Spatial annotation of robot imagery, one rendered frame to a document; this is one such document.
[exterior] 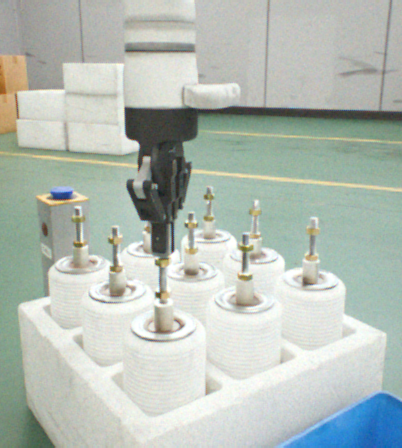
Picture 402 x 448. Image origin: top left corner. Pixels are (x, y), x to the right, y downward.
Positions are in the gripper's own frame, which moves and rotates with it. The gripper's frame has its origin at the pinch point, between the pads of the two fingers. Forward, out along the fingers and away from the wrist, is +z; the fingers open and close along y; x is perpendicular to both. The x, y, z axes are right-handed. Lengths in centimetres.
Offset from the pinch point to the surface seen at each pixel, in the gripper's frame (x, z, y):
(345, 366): 19.7, 19.8, -13.9
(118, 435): -2.3, 20.0, 7.8
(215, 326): 4.4, 12.6, -5.6
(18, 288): -61, 36, -52
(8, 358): -42, 36, -24
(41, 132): -188, 24, -251
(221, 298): 4.2, 10.3, -8.8
